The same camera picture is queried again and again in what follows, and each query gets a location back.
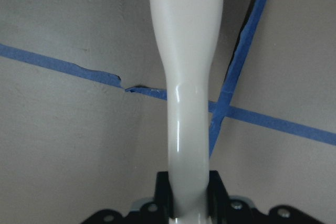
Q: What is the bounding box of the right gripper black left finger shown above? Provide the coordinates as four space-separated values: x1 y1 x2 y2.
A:
155 172 174 219

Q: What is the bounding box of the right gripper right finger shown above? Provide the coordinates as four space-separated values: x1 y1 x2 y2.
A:
207 170 229 219

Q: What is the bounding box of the beige hand brush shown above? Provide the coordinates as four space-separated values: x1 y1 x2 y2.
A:
150 0 224 223

